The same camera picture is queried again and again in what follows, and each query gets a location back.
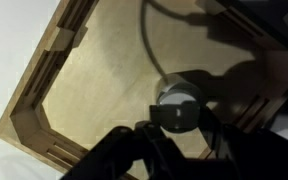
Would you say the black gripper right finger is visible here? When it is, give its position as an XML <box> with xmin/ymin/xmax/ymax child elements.
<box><xmin>197</xmin><ymin>103</ymin><xmax>288</xmax><ymax>180</ymax></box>

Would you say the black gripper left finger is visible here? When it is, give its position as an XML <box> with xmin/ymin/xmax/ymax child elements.
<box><xmin>59</xmin><ymin>104</ymin><xmax>185</xmax><ymax>180</ymax></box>

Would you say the grey bottle lid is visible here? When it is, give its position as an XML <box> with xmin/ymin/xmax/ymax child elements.
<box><xmin>155</xmin><ymin>73</ymin><xmax>203</xmax><ymax>134</ymax></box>

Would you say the wooden slatted tray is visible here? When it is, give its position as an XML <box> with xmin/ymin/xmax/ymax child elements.
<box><xmin>0</xmin><ymin>0</ymin><xmax>288</xmax><ymax>180</ymax></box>

